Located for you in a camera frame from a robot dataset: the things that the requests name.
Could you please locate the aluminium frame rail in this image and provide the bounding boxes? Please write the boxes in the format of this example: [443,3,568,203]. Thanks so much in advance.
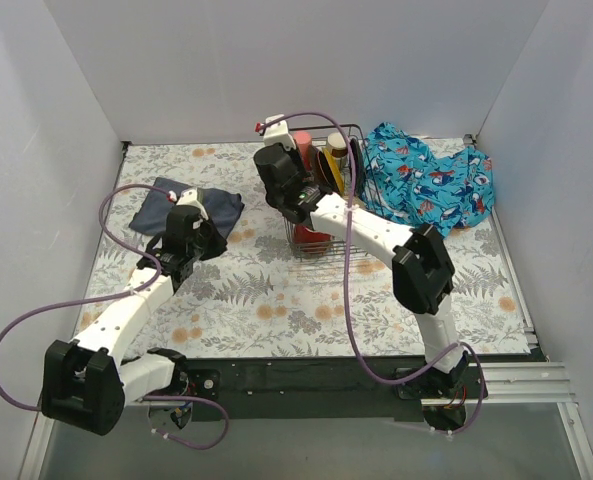
[20,358,593,479]

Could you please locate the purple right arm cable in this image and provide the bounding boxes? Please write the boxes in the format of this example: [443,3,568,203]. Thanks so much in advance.
[263,110,489,437]

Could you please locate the dark blue folded towel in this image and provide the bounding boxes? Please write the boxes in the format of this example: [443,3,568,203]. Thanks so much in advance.
[129,177,245,238]

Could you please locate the red floral plate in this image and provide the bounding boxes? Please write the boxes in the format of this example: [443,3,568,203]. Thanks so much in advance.
[311,147,334,189]

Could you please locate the pink plastic cup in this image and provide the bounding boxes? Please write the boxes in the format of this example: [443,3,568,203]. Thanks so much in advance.
[292,130,316,172]

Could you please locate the blue fish print cloth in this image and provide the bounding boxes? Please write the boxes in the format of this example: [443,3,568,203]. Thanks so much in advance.
[361,122,495,237]

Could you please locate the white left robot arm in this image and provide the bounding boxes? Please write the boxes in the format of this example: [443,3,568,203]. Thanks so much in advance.
[40,201,226,435]

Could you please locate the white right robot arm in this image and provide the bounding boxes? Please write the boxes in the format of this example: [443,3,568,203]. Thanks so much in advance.
[253,144,468,398]

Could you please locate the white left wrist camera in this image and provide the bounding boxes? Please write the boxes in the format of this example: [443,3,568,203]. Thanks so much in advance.
[167,187,209,220]

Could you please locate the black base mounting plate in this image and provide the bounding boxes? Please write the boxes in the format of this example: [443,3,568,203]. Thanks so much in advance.
[130,355,487,421]

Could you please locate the black wire dish rack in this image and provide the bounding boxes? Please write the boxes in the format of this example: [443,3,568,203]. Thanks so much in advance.
[285,123,373,261]

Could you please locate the steel cup brown band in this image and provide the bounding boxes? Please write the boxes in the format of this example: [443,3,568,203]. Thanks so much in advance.
[326,131,348,170]

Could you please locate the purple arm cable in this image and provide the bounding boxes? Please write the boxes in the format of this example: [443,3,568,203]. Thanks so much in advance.
[0,183,230,450]
[263,110,489,437]

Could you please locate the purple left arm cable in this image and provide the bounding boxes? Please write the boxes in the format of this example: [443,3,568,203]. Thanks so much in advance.
[0,183,230,450]

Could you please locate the red bowl cream inside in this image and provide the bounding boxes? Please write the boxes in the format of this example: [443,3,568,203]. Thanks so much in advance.
[292,224,331,256]

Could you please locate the yellow patterned plate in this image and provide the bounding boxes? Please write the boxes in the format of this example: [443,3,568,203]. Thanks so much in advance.
[322,149,344,195]

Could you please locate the floral patterned table mat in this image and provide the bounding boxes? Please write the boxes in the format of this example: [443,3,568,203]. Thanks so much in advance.
[70,137,532,360]

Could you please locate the black bowl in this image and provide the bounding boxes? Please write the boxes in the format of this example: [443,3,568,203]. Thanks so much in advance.
[349,138,365,197]

